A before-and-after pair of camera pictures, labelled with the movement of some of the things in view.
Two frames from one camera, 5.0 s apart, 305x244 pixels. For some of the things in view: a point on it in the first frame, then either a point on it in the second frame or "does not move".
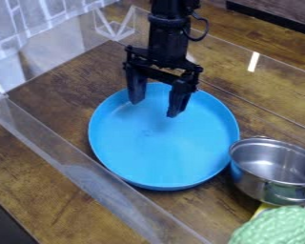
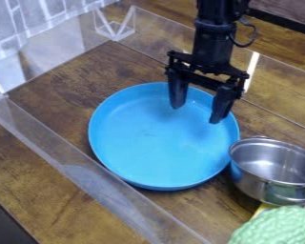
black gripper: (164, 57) to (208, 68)
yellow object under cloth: (262, 208) does not move
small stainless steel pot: (273, 170) does not move
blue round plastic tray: (157, 152) does not move
